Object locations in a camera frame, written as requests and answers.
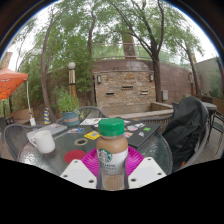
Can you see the grey wall utility box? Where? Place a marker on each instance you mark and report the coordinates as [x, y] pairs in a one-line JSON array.
[[165, 95]]

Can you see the green-capped coffee drink bottle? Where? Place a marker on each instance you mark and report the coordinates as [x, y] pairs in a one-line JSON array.
[[112, 156]]

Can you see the slender leaning tree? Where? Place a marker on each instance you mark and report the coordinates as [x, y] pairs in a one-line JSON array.
[[44, 83]]

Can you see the black laptop with stickers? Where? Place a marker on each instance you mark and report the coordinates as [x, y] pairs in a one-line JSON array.
[[146, 135]]

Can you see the dark-trunked branching tree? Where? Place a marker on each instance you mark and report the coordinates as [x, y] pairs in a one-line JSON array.
[[156, 75]]

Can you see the wall lantern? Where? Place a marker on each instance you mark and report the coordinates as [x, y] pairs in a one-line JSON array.
[[151, 77], [99, 79]]

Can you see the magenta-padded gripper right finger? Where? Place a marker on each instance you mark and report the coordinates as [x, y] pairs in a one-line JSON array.
[[146, 171]]

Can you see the white sticker sheet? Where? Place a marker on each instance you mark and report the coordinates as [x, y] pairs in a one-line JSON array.
[[90, 121]]

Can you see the green plant in blue pot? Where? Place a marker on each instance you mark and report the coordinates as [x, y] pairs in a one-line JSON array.
[[70, 116]]

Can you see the orange patio umbrella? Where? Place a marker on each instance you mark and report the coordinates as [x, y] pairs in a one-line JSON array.
[[11, 81]]

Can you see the yellow sticker card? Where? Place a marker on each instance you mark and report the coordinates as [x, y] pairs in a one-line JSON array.
[[92, 135]]

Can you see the white ceramic mug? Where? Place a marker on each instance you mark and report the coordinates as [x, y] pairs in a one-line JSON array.
[[45, 141]]

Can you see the globe-topped lamp post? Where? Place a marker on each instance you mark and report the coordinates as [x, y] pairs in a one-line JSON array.
[[72, 76]]

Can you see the silver laptop with stickers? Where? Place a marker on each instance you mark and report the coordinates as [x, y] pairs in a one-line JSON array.
[[46, 128]]

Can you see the grey wicker patio chair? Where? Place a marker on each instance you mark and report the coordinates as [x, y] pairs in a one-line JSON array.
[[95, 110], [13, 136], [201, 150]]

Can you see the round patio side table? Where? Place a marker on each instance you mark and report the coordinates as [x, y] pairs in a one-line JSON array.
[[210, 106]]

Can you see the dark metal patio chair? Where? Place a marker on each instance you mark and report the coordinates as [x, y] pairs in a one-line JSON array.
[[6, 122], [218, 128]]

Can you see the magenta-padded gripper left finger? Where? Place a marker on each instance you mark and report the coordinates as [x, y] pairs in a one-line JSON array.
[[80, 173]]

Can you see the blue and yellow striped cone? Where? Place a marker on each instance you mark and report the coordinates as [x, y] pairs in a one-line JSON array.
[[47, 116]]

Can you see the black jacket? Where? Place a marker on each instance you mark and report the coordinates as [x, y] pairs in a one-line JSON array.
[[185, 128]]

